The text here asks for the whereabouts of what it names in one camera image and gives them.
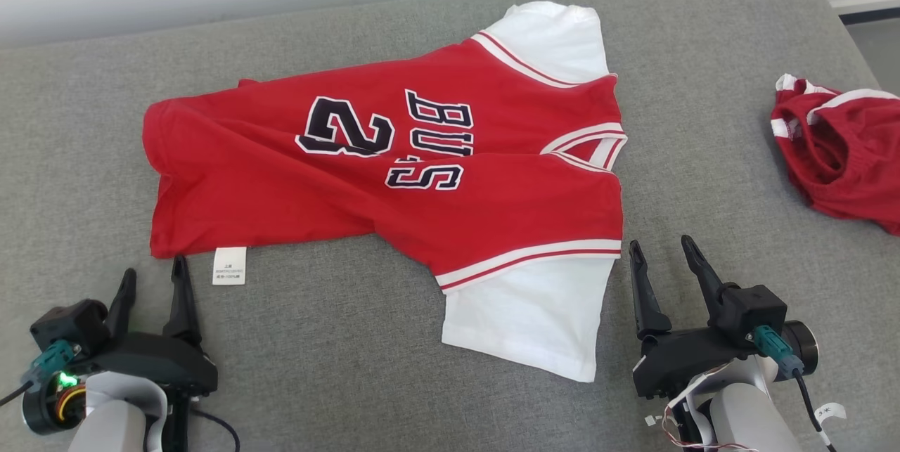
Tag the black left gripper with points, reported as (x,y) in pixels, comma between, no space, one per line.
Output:
(162,364)

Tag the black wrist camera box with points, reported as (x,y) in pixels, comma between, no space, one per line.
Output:
(67,325)
(752,311)

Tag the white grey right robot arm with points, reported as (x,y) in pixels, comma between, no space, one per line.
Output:
(745,417)

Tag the dark baseboard strip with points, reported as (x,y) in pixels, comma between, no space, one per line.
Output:
(872,15)

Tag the grey fabric sofa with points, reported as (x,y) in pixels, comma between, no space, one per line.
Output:
(351,332)

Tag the red shorts with white stripe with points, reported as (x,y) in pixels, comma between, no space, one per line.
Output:
(851,157)

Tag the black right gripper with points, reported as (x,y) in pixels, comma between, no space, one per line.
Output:
(682,360)

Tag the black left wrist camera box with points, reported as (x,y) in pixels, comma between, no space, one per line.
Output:
(67,325)

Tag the red jersey with white sleeves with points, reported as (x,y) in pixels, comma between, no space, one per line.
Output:
(351,192)

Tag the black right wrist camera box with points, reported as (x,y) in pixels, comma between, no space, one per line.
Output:
(752,311)

